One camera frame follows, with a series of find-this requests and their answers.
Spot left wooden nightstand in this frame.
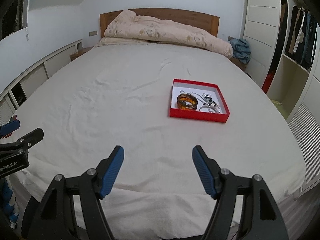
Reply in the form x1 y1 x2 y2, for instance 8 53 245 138
71 47 93 61

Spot black bead bracelet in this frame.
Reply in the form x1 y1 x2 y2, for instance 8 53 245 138
202 93 218 107

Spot blue crumpled cloth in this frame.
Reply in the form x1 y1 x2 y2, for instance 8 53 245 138
230 38 251 64

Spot wall switch plate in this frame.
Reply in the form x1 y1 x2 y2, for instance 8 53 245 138
89 31 98 36

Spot beige pillow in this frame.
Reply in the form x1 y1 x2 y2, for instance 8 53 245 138
95 37 150 47

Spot amber bangle in box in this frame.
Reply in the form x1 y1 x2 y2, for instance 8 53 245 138
177 94 198 111

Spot blue white gloved hand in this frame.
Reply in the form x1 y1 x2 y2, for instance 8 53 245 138
1 177 20 229

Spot red bag in wardrobe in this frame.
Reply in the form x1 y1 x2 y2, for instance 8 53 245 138
262 72 275 94

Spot wooden headboard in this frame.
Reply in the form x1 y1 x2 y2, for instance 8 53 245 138
99 8 220 38

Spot low white wall cabinet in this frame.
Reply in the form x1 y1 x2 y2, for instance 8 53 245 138
1 40 82 125

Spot right wooden nightstand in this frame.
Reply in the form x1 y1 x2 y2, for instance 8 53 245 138
230 57 247 72

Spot hanging dark clothes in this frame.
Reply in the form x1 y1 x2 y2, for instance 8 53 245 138
285 5 317 70

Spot white wardrobe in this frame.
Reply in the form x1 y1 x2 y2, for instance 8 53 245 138
244 0 319 196

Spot red jewelry box tray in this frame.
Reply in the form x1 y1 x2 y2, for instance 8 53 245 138
169 79 230 123

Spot pink floral duvet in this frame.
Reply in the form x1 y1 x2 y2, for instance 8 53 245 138
104 9 233 59

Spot silver bangle in box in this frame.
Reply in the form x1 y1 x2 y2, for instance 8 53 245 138
199 105 221 114

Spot wooden nightstand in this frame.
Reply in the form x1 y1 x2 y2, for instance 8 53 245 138
230 57 247 72
71 47 93 61

